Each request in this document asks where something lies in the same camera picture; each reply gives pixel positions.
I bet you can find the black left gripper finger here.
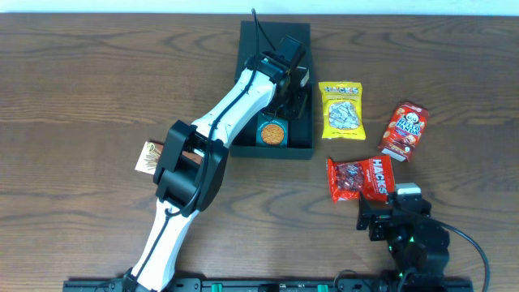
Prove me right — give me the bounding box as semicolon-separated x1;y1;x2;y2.
274;97;292;120
293;88;308;120

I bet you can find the teal cookie packet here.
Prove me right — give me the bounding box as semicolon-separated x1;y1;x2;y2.
256;113;289;148

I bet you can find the yellow Hacks candy bag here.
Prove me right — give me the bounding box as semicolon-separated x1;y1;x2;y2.
319;81;367;140

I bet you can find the red Hello Panda box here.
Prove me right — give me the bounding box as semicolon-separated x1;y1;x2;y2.
379;101;429;161

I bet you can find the brown chocolate stick box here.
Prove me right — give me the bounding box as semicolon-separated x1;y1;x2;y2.
134;140;204;176

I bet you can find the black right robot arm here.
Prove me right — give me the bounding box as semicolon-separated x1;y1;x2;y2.
356;193;450;291

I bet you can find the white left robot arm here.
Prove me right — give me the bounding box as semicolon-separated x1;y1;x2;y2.
122;54;309;291

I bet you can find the red Hacks candy bag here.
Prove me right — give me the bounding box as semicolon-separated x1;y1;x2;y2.
326;155;396;204

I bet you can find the dark green open box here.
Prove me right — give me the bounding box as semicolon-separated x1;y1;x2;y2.
230;21;315;160

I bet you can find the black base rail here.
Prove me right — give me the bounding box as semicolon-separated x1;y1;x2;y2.
62;277;474;292

